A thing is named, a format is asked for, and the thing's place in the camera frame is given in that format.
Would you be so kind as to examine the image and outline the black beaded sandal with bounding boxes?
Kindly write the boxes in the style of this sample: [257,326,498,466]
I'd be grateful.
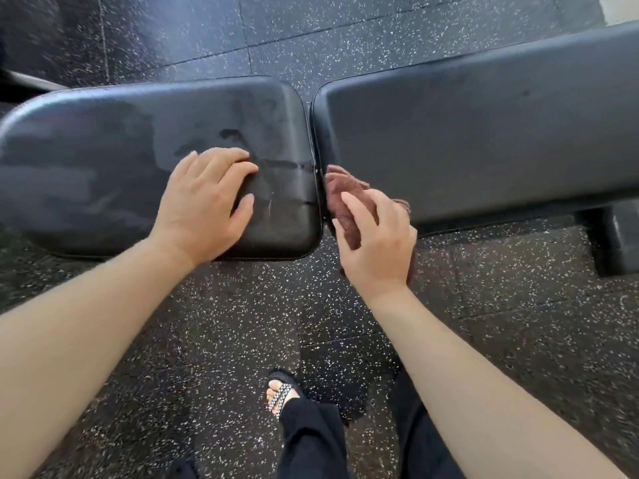
[266,370,308,420]

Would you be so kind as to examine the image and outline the person's left foot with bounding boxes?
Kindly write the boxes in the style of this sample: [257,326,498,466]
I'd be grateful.
[266,378,296,418]

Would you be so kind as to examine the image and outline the black bench frame leg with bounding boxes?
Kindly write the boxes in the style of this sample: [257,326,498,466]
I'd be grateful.
[574,198,639,279]

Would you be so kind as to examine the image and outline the person's left hand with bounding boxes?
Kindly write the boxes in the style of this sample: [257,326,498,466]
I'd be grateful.
[151,147,259,269]

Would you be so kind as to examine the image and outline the person's right forearm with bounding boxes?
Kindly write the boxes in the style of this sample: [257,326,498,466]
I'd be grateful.
[367,285,631,479]

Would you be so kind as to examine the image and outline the person's right hand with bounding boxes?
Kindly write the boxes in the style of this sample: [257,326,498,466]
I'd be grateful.
[332,188,418,301]

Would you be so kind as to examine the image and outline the black bench seat pad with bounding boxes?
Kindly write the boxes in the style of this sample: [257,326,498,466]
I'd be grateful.
[0,76,324,261]

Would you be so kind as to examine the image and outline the person's left forearm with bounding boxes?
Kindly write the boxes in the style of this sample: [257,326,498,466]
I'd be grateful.
[0,237,198,479]

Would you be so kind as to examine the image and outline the black bench back pad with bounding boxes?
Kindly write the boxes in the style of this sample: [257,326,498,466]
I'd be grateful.
[311,20,639,238]

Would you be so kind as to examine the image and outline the black trousers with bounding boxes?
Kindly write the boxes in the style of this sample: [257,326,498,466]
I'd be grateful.
[276,369,466,479]

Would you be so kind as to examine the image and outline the grey metal bar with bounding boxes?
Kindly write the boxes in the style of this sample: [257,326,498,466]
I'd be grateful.
[0,70,71,102]

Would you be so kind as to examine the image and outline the brown cleaning cloth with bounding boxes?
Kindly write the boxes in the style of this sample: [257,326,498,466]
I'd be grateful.
[324,164,418,286]

